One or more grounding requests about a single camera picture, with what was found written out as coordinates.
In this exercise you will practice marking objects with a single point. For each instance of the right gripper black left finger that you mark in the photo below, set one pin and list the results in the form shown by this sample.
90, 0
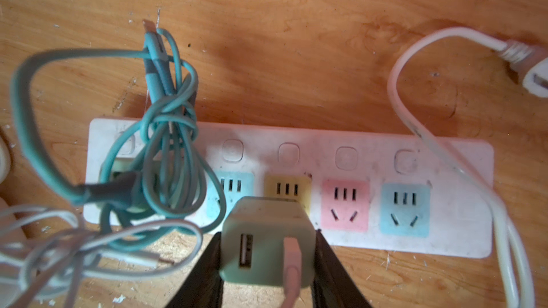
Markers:
203, 286

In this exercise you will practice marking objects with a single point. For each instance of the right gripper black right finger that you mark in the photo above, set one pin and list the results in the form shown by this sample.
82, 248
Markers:
332, 286

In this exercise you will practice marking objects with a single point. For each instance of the white multicolour power strip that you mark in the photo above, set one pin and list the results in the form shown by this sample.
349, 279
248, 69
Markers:
361, 190

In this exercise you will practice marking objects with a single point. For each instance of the white square socket cube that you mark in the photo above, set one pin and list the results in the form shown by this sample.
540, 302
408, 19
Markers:
5, 168

